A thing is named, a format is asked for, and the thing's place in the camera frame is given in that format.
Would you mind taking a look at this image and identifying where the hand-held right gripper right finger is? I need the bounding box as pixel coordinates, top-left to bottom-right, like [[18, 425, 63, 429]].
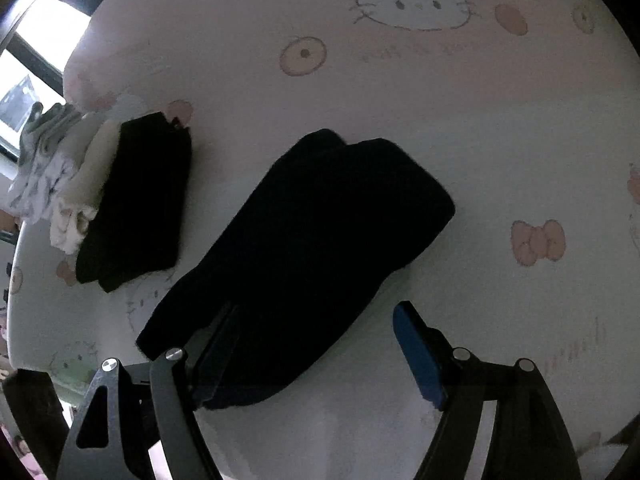
[[391, 300, 584, 480]]

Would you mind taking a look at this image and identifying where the window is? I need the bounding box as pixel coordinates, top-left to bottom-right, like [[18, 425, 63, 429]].
[[0, 0, 94, 161]]

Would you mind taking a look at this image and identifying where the grey and white cloth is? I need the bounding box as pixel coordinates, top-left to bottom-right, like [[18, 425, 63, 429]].
[[19, 102, 84, 162]]

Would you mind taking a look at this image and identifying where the folded black garment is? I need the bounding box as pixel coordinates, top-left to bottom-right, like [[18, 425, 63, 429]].
[[75, 111, 194, 294]]

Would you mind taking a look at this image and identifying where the pink cartoon printed bed sheet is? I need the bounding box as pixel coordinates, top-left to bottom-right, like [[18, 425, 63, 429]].
[[0, 0, 640, 480]]

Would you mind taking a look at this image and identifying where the white crumpled cloth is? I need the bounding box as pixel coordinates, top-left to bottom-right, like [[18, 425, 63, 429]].
[[49, 199, 99, 256]]

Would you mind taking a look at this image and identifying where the white patterned cloth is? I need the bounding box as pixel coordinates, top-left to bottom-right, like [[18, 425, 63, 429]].
[[7, 150, 82, 227]]

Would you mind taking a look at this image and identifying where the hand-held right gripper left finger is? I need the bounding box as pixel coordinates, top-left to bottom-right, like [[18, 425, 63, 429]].
[[55, 301, 244, 480]]

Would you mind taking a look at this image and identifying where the black garment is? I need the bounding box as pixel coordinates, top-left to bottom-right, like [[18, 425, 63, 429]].
[[135, 128, 457, 411], [75, 111, 194, 294]]

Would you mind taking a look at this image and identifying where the cream folded cloth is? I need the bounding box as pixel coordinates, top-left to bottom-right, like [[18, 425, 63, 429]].
[[64, 115, 124, 207]]

